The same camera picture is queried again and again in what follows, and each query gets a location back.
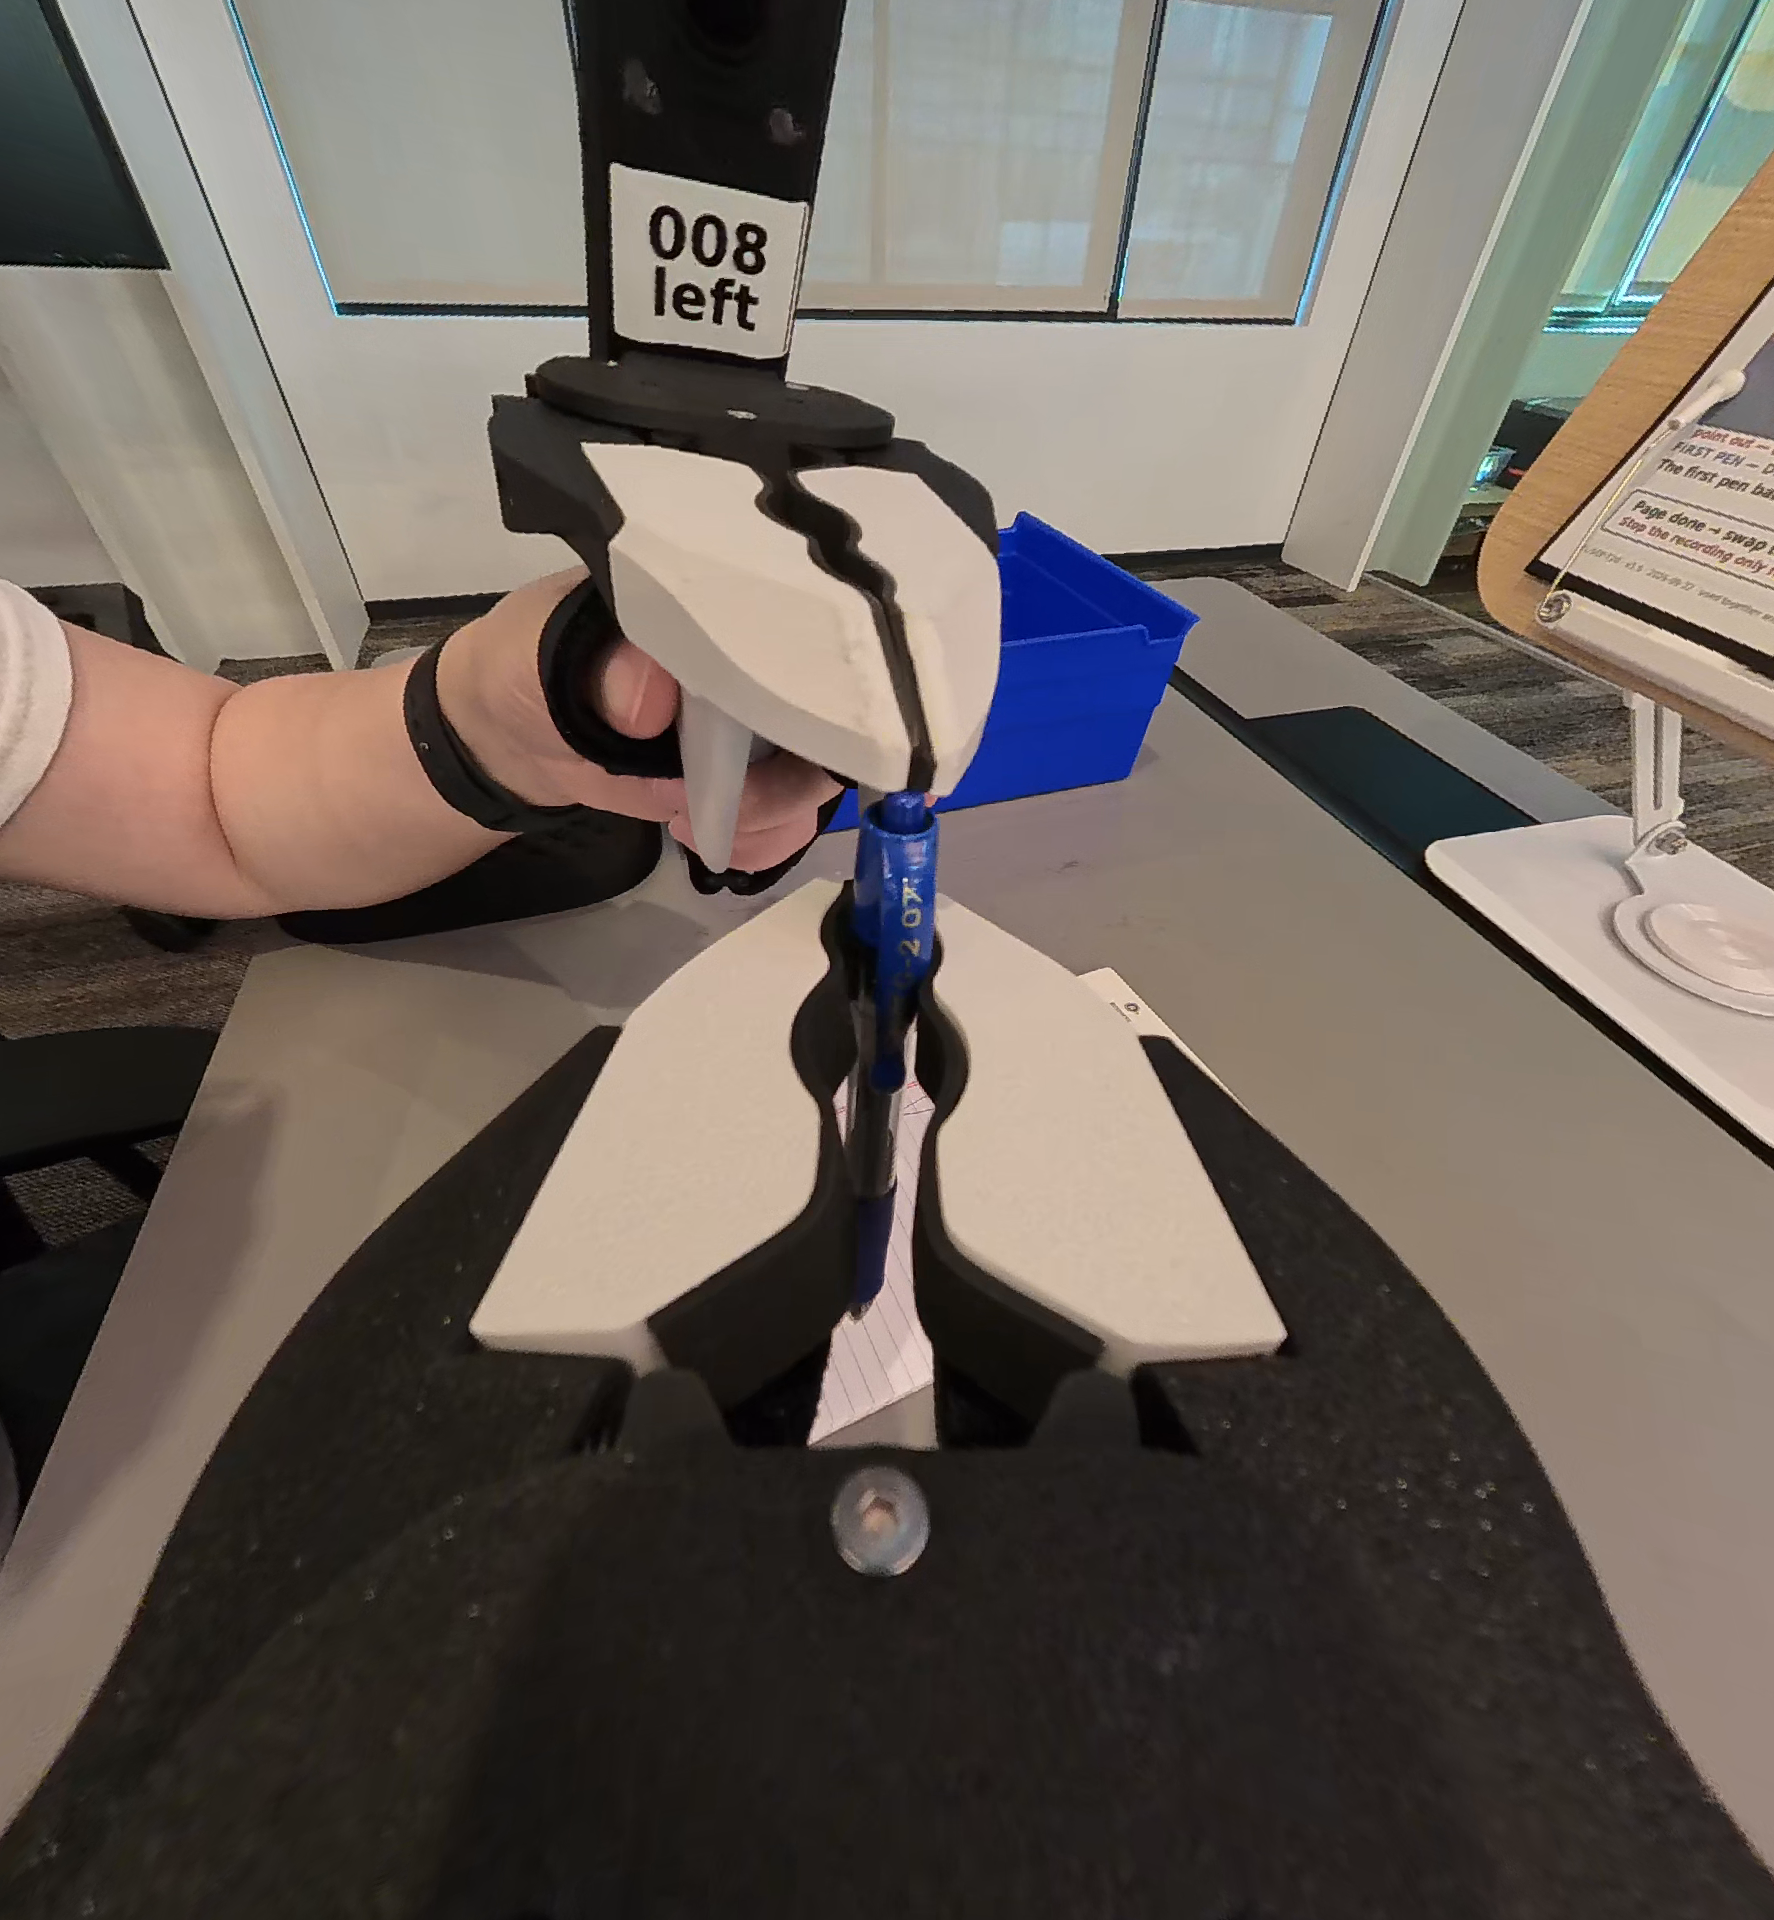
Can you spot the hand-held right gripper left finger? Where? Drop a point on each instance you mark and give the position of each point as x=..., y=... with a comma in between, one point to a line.
x=648, y=1186

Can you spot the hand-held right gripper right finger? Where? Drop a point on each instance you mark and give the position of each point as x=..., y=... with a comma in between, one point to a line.
x=1098, y=1170

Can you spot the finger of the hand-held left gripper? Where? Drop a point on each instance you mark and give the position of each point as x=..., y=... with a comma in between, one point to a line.
x=738, y=601
x=948, y=601

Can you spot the white lined legal notepad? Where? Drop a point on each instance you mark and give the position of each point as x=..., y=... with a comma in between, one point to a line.
x=873, y=1380

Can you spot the person's left forearm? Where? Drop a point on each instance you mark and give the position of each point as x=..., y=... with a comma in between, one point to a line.
x=228, y=780

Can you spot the person's left hand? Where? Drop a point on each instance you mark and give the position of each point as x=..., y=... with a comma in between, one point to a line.
x=513, y=705

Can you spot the blue plastic bin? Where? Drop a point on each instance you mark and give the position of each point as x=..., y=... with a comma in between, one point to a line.
x=1083, y=661

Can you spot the large glass window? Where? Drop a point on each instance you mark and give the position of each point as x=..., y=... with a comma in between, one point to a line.
x=979, y=151

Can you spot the black wristband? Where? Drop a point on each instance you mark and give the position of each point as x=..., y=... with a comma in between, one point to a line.
x=446, y=751

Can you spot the printed instruction sheet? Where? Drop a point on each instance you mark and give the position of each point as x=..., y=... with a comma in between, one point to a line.
x=1727, y=510

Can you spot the black wall screen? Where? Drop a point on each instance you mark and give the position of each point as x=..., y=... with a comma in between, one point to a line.
x=18, y=135

